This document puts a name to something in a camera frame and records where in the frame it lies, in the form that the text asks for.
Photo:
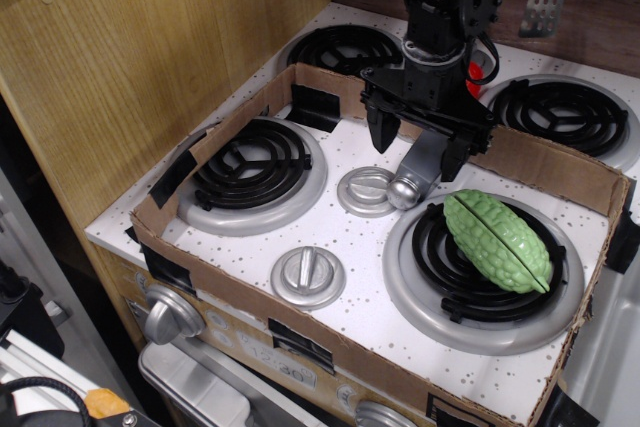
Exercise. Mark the silver oven front knob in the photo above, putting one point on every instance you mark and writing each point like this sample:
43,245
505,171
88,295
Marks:
170,316

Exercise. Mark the silver middle stovetop knob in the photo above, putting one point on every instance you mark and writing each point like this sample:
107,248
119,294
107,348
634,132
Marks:
363,192

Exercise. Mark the grey pepper shaker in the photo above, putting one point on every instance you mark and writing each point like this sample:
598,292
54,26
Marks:
419,171

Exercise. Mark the hanging silver slotted spatula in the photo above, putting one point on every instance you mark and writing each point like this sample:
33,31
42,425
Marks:
540,19

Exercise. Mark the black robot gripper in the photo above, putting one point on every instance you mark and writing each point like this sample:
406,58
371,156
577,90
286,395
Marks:
433,98

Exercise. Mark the stove burner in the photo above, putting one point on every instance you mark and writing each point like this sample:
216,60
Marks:
575,113
441,293
270,174
344,49

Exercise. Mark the toy oven clock display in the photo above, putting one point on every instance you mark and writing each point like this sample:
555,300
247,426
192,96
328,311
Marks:
277,361

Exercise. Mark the back right stove burner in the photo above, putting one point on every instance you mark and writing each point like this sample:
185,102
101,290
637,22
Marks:
575,113

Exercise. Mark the silver stovetop knob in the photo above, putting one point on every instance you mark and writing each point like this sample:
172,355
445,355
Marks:
308,277
363,192

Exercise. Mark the orange object bottom left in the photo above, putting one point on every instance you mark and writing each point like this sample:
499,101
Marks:
102,403

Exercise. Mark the silver oven knob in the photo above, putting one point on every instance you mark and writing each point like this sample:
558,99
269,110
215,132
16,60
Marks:
170,316
372,414

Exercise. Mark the silver oven door handle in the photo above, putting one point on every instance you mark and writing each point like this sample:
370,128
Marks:
214,390

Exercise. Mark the front right stove burner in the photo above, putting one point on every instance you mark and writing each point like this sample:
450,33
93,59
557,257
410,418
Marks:
441,293

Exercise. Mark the front left stove burner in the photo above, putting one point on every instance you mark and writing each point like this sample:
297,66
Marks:
270,174

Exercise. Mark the green toy bitter gourd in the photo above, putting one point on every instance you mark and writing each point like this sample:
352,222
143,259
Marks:
498,242

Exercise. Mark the silver front stovetop knob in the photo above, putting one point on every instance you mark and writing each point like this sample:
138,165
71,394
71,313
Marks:
308,277

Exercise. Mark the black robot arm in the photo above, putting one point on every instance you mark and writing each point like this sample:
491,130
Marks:
444,31

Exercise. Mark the red toy strawberry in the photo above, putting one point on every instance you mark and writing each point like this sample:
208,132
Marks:
475,72

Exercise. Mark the back left stove burner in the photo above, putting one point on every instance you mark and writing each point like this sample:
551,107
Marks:
344,49

